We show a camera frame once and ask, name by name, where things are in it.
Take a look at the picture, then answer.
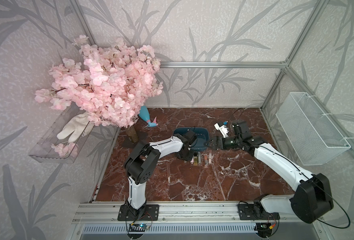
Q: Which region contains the teal plastic storage box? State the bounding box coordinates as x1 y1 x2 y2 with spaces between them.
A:
173 127 210 152

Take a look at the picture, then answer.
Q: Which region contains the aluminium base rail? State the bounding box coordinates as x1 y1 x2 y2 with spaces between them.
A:
69 201 326 239

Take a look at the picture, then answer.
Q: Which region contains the brown artificial tree trunk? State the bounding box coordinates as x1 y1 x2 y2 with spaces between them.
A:
125 126 139 143

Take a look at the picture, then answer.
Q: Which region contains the white wire mesh basket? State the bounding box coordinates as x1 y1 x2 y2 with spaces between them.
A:
276 92 351 166

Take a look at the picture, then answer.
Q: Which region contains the green circuit board left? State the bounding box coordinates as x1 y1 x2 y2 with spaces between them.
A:
129 223 153 232

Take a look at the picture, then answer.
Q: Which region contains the small circuit board right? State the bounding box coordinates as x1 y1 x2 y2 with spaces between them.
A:
254 223 277 239

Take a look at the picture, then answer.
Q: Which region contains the pink clear lip gloss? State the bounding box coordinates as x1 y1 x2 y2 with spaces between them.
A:
203 154 208 166

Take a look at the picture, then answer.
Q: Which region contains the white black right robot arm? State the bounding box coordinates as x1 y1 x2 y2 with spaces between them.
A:
204 134 334 224

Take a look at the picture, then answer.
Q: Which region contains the pink cherry blossom tree crown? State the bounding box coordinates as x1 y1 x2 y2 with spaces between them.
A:
34 34 164 129

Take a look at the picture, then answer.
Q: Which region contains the clear acrylic wall shelf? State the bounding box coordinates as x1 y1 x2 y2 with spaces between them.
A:
28 104 93 164

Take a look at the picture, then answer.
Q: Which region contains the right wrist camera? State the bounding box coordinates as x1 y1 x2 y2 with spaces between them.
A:
214 119 251 139

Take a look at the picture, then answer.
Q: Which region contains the dark square tree base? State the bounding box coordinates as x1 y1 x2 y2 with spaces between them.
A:
121 132 148 149

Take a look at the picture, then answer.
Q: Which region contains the pale pink lipstick tube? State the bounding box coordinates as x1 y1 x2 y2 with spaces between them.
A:
208 151 212 165

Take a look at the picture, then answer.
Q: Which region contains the white fabric glove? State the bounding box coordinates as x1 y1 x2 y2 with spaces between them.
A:
57 112 94 143

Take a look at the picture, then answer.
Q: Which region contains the gold black lipstick tube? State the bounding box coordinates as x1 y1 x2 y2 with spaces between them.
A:
193 152 198 166

